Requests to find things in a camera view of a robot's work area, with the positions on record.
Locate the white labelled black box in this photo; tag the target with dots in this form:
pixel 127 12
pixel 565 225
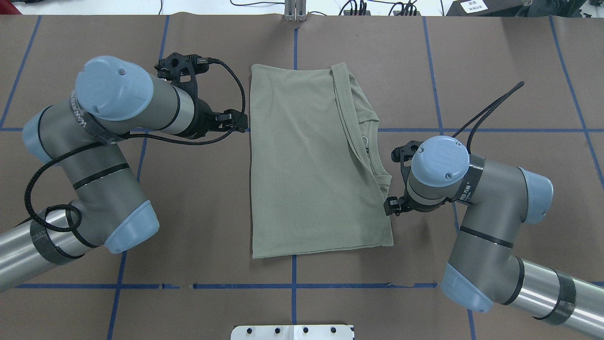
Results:
pixel 486 8

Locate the aluminium frame post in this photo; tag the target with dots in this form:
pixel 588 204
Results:
pixel 295 10

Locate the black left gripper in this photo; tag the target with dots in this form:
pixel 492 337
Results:
pixel 204 116

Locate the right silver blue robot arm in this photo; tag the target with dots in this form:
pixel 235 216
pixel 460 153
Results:
pixel 482 270

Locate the orange black connector board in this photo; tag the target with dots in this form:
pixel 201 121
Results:
pixel 386 8

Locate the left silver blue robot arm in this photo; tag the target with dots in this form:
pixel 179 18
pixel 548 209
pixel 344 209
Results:
pixel 85 195

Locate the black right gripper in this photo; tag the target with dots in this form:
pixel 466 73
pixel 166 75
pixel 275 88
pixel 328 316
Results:
pixel 393 206

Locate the olive green long-sleeve shirt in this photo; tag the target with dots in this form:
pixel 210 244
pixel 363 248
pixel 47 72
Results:
pixel 317 181

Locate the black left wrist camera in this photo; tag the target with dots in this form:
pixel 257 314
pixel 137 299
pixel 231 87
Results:
pixel 181 71

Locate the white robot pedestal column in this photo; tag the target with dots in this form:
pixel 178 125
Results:
pixel 294 332

